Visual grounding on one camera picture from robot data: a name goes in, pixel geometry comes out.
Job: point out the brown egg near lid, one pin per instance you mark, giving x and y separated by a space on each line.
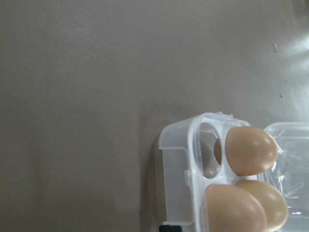
272 201

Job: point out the brown egg far row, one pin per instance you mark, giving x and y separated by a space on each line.
250 150

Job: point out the brown egg carried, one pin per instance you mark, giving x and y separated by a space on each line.
231 209

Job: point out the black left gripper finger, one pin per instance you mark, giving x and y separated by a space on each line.
169 228

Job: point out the clear plastic egg box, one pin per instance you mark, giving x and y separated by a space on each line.
189 167

